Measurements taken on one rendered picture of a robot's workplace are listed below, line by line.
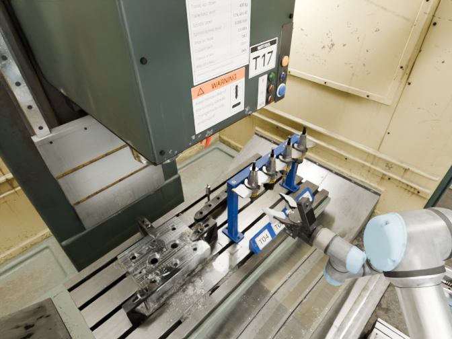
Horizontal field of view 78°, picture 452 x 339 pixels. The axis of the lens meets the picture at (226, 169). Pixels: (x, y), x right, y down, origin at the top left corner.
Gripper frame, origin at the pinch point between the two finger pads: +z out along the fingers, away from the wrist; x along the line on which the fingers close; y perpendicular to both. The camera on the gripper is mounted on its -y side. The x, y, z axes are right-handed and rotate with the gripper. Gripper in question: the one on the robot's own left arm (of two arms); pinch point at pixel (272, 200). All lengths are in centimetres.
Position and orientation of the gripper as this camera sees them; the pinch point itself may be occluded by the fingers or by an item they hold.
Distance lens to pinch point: 106.5
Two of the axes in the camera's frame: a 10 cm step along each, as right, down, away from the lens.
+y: -0.1, 7.5, 6.7
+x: 7.1, -4.7, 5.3
